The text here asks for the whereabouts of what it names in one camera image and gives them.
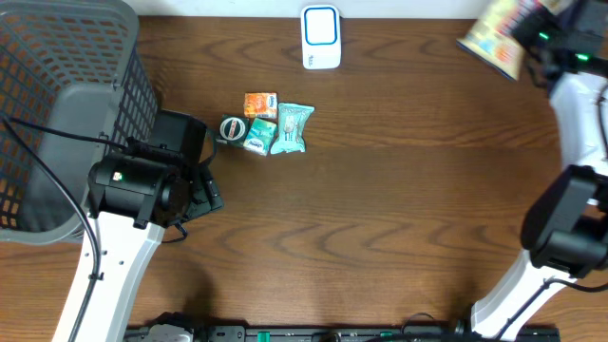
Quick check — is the large white snack bag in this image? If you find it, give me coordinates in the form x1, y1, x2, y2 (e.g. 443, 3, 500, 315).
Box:
457, 0, 573, 81

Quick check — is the dark green round-label box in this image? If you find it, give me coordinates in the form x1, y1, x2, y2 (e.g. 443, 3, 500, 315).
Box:
216, 115, 250, 147

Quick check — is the green tissue pack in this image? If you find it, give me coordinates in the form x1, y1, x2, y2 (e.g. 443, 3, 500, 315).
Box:
243, 118, 276, 156

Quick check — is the teal small snack packet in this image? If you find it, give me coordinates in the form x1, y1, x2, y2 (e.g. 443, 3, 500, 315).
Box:
270, 103, 314, 155

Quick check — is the orange tissue pack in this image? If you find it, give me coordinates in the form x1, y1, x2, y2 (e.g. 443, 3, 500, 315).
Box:
243, 92, 278, 119

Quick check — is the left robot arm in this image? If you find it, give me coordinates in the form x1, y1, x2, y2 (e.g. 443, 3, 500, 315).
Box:
53, 139, 223, 341

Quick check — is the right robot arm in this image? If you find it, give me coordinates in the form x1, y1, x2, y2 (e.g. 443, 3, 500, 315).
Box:
455, 0, 607, 341

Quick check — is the white barcode scanner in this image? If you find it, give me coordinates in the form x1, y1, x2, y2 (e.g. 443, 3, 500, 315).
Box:
300, 5, 342, 70

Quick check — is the grey plastic mesh basket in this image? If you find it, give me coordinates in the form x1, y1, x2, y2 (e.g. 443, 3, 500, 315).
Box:
1, 0, 159, 245

